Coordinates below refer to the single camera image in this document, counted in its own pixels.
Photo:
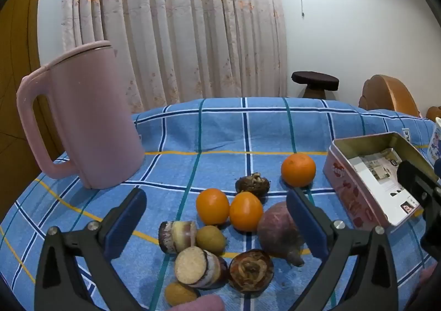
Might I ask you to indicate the person's right hand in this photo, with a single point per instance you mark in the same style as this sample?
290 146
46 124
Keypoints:
427 280

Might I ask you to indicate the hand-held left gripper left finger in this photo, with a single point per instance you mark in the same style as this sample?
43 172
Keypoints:
125 228

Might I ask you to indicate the printed paper leaflet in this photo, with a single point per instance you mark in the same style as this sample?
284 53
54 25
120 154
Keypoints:
379 180

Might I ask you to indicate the small yellow fruit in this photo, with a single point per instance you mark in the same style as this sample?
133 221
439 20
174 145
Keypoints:
179 293

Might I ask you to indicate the dark round stool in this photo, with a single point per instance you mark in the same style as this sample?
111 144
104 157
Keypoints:
315 78

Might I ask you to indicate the floral beige curtain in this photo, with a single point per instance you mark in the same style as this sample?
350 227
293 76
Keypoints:
189 21

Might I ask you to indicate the reddish purple sweet potato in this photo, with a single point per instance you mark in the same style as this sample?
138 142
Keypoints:
277 231

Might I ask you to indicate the person's left hand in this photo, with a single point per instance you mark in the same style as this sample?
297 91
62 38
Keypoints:
199 304

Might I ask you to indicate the white fabric label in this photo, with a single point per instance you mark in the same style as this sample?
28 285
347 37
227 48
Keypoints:
407 135

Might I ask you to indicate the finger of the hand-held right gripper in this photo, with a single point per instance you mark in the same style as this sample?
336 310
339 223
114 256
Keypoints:
417 183

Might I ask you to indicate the blue plaid blanket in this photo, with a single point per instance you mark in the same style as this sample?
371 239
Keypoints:
224 125

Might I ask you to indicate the wooden chair back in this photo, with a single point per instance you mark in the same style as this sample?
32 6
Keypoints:
389 94

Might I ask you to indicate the orange mandarin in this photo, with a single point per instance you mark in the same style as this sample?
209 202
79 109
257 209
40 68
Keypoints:
246 211
298 169
212 206

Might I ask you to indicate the pink metal tin box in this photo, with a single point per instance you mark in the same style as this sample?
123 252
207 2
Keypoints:
348 190

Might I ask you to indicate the white printed mug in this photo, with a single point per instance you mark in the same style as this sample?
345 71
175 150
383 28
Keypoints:
436 138

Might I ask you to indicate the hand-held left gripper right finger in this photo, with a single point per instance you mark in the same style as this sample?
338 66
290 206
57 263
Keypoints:
306 225

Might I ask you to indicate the wooden door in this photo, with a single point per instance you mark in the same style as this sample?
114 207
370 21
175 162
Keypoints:
17 38

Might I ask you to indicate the pink lidded pitcher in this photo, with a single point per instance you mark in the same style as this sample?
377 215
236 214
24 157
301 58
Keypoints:
96 107

